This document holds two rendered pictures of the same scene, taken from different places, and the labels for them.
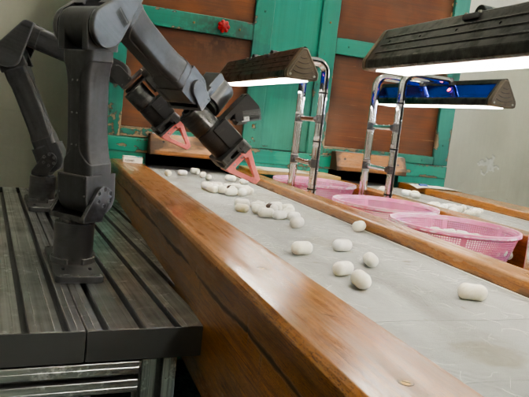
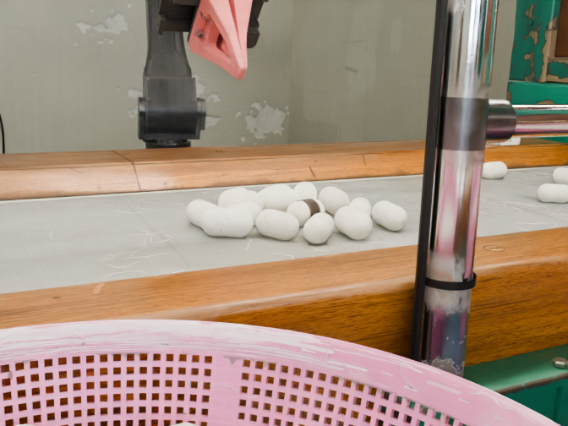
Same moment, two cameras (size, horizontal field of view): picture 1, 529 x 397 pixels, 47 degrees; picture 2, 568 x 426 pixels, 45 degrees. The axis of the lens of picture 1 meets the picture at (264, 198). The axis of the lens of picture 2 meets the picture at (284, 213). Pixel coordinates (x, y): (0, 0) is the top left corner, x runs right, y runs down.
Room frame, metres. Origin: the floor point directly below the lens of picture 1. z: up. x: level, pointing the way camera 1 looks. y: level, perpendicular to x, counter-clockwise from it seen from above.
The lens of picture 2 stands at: (1.56, -0.41, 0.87)
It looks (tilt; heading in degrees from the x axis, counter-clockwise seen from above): 13 degrees down; 83
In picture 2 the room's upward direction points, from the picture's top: 2 degrees clockwise
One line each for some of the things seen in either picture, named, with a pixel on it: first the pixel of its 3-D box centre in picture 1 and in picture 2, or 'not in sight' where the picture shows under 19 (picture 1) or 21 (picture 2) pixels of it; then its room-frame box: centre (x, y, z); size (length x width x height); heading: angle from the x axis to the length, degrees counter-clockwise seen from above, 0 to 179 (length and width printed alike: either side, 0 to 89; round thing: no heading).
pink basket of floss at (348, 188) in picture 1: (312, 195); not in sight; (1.95, -0.15, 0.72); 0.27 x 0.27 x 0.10
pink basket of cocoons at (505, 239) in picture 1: (451, 246); not in sight; (1.27, -0.40, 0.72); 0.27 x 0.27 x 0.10
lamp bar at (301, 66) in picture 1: (259, 68); not in sight; (1.69, 0.05, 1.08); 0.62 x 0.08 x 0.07; 20
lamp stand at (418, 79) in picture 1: (404, 150); not in sight; (1.85, -0.40, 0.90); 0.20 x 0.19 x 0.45; 20
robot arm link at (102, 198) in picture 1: (79, 202); not in sight; (0.99, 0.30, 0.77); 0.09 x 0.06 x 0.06; 59
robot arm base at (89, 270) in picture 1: (73, 242); not in sight; (0.98, 0.30, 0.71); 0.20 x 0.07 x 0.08; 25
